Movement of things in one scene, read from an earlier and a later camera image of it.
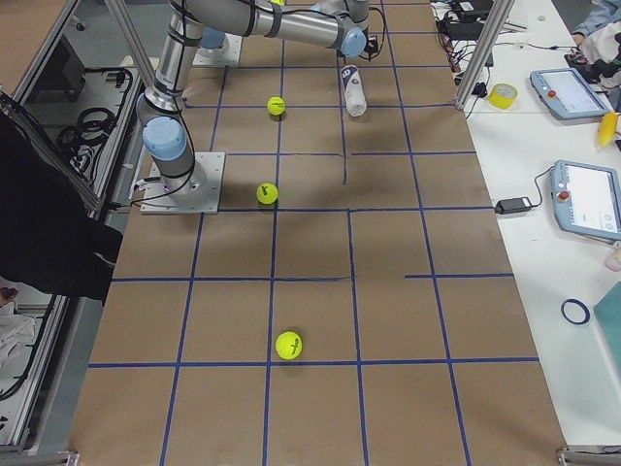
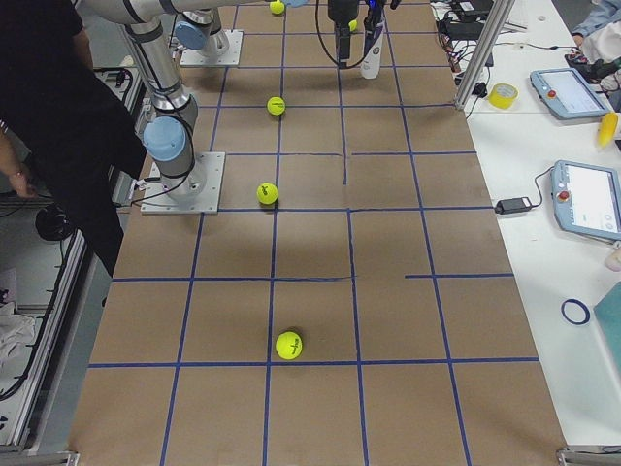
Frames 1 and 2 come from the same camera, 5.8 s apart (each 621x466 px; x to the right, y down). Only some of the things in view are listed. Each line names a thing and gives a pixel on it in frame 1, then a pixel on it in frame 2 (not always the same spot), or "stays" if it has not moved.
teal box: (608, 313) stays
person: (53, 241) to (65, 133)
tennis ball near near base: (266, 193) stays
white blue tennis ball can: (354, 91) to (370, 67)
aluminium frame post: (485, 51) stays
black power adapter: (512, 205) stays
